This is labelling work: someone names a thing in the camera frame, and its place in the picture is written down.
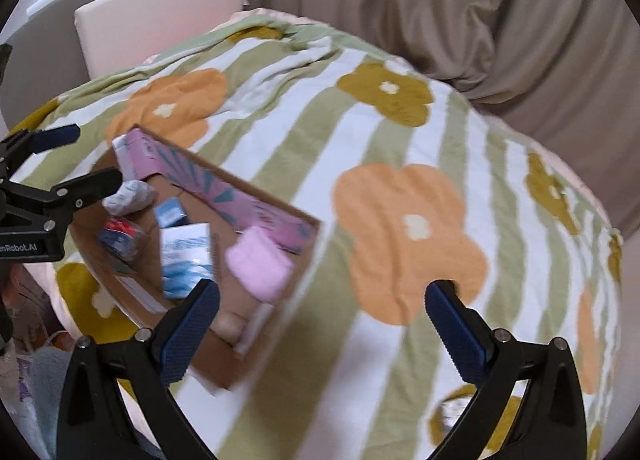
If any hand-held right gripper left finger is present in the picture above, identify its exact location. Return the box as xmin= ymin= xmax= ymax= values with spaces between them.
xmin=57 ymin=279 xmax=221 ymax=460

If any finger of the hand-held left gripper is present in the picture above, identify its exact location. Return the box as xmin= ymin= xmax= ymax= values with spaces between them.
xmin=0 ymin=124 xmax=81 ymax=176
xmin=10 ymin=169 xmax=123 ymax=232

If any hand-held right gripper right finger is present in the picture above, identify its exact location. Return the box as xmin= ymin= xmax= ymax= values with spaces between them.
xmin=424 ymin=280 xmax=588 ymax=460

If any small wooden cylinder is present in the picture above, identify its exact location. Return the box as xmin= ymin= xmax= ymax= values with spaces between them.
xmin=215 ymin=313 xmax=248 ymax=341

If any white blue patterned sock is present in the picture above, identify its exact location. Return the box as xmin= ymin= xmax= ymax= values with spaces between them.
xmin=102 ymin=180 xmax=157 ymax=216

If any red and blue packet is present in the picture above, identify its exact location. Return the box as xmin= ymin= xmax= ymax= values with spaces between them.
xmin=96 ymin=217 xmax=143 ymax=261

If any white and blue carton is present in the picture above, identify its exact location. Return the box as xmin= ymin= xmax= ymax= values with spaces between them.
xmin=160 ymin=223 xmax=213 ymax=298

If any small blue box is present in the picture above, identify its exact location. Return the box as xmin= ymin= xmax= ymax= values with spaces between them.
xmin=153 ymin=197 xmax=187 ymax=228

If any pink fluffy sock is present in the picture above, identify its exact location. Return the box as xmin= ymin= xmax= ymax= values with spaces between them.
xmin=225 ymin=226 xmax=296 ymax=303

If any cardboard box with pink lining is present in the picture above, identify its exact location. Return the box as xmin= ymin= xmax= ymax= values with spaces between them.
xmin=70 ymin=124 xmax=321 ymax=390

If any grey headboard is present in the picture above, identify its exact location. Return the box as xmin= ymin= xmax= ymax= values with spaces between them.
xmin=0 ymin=0 xmax=246 ymax=131

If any light blue fluffy cloth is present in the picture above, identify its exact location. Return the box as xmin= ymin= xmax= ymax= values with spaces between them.
xmin=20 ymin=345 xmax=71 ymax=460

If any white flat item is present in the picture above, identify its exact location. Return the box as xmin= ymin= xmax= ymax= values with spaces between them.
xmin=26 ymin=0 xmax=65 ymax=17

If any cream headboard cushion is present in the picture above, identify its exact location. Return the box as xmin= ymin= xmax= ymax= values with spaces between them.
xmin=74 ymin=0 xmax=246 ymax=81

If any striped floral blanket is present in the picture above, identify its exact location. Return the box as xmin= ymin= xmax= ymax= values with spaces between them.
xmin=10 ymin=20 xmax=626 ymax=460

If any beige curtain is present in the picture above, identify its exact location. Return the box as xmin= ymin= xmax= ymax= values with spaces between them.
xmin=220 ymin=0 xmax=640 ymax=236

